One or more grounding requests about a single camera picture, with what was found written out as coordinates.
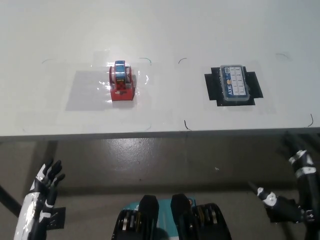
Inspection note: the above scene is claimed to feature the black table leg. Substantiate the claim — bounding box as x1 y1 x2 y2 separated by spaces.
0 184 22 218

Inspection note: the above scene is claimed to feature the clear plastic screw box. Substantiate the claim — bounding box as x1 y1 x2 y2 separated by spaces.
219 64 252 102

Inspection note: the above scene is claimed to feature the clear film sheet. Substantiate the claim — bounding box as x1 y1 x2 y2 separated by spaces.
65 51 152 112

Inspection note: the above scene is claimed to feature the black and teal robot body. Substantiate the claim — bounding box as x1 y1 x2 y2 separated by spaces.
111 193 232 240

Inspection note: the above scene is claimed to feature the red tape dispenser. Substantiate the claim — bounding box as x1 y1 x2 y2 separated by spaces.
108 59 135 103

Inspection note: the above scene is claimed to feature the black tape patch, cross-shaped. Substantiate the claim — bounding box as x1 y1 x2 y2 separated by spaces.
204 66 264 108

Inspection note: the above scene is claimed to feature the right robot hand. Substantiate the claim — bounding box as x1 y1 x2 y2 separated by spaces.
248 131 320 223

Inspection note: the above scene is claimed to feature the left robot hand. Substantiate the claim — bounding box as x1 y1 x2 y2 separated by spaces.
13 159 66 240

